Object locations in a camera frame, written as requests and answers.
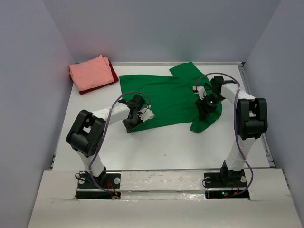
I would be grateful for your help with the white cardboard front cover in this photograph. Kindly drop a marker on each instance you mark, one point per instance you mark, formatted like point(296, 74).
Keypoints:
point(155, 199)

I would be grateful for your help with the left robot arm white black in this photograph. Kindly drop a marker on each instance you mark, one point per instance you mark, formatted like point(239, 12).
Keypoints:
point(89, 129)

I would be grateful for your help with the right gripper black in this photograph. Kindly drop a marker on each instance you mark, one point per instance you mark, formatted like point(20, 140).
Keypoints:
point(203, 112)

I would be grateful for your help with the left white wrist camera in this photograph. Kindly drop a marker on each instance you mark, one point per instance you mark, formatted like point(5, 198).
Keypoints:
point(146, 114)

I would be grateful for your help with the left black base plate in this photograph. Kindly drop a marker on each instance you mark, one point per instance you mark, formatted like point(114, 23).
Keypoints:
point(86, 189)

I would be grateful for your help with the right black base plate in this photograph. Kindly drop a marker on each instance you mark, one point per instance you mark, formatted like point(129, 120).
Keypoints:
point(216, 188)

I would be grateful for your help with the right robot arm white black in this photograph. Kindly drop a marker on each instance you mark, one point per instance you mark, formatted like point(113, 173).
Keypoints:
point(250, 122)

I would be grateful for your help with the dark red folded t shirt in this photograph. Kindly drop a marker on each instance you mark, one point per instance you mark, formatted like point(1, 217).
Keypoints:
point(115, 80)

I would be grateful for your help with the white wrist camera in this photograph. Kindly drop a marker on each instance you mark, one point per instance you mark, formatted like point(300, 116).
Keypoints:
point(201, 91)
point(146, 114)

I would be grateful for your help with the pink folded t shirt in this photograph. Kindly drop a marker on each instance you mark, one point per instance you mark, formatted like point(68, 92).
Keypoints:
point(91, 74)

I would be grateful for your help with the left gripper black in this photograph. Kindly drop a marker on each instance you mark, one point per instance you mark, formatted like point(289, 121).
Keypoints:
point(129, 128)

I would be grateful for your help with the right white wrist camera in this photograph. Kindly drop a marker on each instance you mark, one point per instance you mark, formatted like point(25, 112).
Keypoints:
point(201, 91)

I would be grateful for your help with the green t shirt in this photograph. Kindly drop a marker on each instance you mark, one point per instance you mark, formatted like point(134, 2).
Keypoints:
point(172, 97)

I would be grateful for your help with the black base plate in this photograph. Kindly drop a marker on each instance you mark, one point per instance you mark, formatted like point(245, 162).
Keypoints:
point(216, 188)
point(86, 189)

